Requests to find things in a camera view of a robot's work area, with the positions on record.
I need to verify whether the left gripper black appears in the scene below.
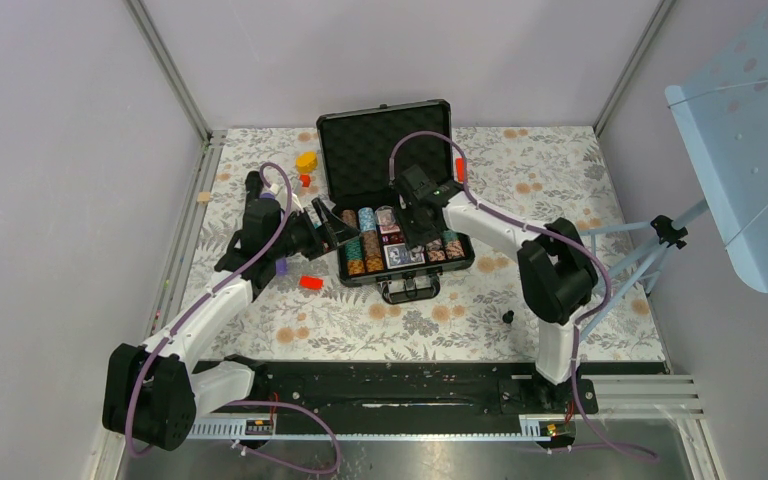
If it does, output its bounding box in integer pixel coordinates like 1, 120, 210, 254
269, 198, 361, 261

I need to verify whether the clear plastic disc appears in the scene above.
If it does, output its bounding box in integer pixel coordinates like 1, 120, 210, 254
375, 206, 396, 230

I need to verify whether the blue playing card deck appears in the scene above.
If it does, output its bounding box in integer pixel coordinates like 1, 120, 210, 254
384, 243, 425, 269

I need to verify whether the black poker chip case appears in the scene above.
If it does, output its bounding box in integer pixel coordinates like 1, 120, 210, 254
316, 99, 475, 305

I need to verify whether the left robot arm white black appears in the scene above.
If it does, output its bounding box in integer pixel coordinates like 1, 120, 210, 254
101, 198, 360, 451

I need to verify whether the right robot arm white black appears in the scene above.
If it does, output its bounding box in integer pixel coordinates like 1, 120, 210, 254
388, 165, 598, 412

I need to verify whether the red playing card deck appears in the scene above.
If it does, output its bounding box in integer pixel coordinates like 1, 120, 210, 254
375, 206, 401, 234

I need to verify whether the brown chip stack far left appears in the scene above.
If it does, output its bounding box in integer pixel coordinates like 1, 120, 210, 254
341, 209, 366, 276

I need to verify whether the red block beside case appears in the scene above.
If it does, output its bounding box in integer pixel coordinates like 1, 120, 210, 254
455, 157, 466, 183

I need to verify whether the yellow cylinder block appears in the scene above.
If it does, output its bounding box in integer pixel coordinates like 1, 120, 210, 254
295, 151, 318, 175

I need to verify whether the purple chip stack far right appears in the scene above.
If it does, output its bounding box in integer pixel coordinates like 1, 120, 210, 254
442, 230, 465, 260

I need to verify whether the purple toy microphone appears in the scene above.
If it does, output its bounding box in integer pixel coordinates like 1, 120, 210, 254
260, 190, 288, 277

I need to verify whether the red rectangular block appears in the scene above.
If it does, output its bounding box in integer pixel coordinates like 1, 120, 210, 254
299, 275, 325, 291

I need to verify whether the black microphone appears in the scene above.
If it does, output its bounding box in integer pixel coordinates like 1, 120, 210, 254
244, 170, 264, 211

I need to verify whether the light blue tripod stand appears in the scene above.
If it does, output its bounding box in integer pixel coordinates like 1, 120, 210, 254
580, 199, 709, 342

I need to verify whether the light blue perforated panel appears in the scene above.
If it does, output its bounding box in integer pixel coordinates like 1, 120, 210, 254
665, 8, 768, 293

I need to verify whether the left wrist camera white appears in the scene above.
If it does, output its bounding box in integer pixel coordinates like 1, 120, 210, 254
268, 182, 303, 213

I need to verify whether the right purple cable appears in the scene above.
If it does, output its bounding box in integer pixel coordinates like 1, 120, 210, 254
388, 130, 660, 464

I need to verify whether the purple cable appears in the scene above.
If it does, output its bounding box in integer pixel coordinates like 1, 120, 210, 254
124, 162, 344, 475
388, 130, 660, 464

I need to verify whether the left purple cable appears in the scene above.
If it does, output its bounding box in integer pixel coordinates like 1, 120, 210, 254
124, 162, 344, 475

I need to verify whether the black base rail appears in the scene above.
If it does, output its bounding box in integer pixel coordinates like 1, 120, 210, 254
142, 354, 601, 437

